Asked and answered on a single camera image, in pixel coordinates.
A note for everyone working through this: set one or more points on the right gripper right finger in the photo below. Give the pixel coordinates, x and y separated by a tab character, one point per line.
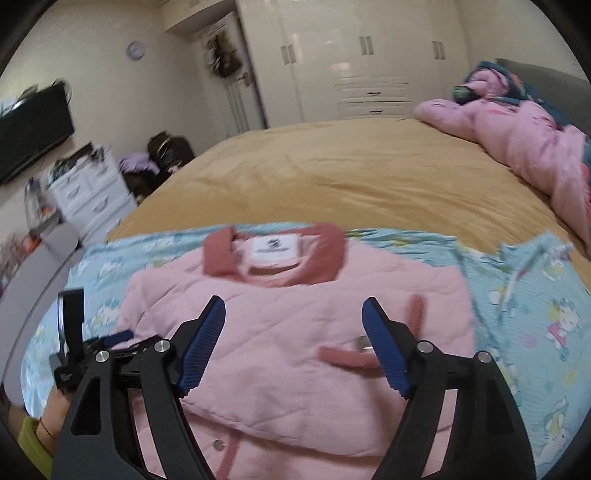
488	438

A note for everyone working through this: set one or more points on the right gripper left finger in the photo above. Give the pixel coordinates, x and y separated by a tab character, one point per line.
99	440

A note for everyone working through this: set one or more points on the pink quilted jacket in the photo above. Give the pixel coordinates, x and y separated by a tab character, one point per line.
289	392

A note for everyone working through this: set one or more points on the purple clothes pile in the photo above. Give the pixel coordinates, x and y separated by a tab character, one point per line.
138	162

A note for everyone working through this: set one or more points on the white bedroom door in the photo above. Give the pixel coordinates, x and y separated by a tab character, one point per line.
234	101

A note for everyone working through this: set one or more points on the person's left hand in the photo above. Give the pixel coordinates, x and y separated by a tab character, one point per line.
56	409

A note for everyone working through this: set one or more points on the blue Hello Kitty blanket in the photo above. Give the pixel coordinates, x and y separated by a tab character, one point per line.
532	313

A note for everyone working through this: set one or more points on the white drawer cabinet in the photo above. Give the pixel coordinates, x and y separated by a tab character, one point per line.
92	196

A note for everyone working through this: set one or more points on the black bag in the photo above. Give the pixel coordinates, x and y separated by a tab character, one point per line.
168	151

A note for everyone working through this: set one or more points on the tan bed cover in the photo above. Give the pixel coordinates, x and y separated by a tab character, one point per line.
366	173

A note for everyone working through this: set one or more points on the bags hanging on door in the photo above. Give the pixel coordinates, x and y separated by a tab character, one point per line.
222	56

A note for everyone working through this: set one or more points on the pink crumpled comforter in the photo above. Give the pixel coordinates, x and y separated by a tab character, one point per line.
521	131

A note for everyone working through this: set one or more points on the white wardrobe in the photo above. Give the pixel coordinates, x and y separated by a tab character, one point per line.
332	60

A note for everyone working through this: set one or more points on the grey headboard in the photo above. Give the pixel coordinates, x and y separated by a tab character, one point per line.
567	96

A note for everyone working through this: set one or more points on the black wall television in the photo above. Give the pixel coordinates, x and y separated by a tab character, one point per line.
33	127

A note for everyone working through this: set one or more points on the round wall clock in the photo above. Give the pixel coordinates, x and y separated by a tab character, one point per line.
135	51

